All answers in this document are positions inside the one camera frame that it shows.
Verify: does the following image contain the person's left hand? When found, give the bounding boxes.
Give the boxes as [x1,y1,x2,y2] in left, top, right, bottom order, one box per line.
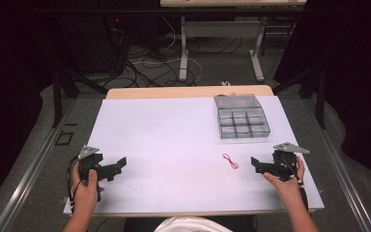
[71,160,105,212]

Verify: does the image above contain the aluminium floor rail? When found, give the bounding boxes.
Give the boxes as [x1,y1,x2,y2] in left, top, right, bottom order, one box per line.
[0,98,78,232]
[302,98,371,232]

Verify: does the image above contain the tangle of floor cables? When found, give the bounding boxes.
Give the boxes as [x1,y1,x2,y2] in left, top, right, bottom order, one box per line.
[109,15,249,89]

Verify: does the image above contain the red string loop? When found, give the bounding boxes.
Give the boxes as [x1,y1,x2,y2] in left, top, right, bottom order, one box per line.
[221,153,240,170]

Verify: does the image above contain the clear plastic compartment box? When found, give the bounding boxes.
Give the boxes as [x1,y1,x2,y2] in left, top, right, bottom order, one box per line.
[214,93,271,140]

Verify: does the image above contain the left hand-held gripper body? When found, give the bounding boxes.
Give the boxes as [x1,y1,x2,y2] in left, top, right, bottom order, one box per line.
[76,145,104,182]

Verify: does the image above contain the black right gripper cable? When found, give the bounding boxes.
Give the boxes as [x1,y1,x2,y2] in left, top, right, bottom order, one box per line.
[281,158,309,212]

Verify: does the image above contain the white table mat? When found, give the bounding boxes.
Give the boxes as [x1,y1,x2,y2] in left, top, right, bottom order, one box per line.
[63,95,326,217]

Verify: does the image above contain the person's white shirt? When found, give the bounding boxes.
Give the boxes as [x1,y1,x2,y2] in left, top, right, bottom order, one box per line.
[154,217,234,232]

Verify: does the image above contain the dark computer tower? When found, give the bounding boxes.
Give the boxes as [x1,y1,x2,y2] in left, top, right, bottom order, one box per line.
[57,14,127,75]

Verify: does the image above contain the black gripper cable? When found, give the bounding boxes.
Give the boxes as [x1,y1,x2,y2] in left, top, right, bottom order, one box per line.
[281,158,309,212]
[65,155,83,214]

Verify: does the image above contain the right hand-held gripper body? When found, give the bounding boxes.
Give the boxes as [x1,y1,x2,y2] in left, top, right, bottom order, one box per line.
[271,141,311,182]

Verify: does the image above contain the person's right hand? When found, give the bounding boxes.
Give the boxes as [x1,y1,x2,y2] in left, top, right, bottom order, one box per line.
[263,156,305,199]

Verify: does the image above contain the desk with white legs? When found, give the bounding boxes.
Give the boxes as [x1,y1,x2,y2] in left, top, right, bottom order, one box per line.
[159,0,307,82]

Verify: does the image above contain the black metal stand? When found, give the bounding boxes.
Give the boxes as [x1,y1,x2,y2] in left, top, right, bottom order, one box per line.
[51,64,109,129]
[271,66,328,130]

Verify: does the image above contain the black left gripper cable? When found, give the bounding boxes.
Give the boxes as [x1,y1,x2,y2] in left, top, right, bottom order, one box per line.
[65,155,83,214]

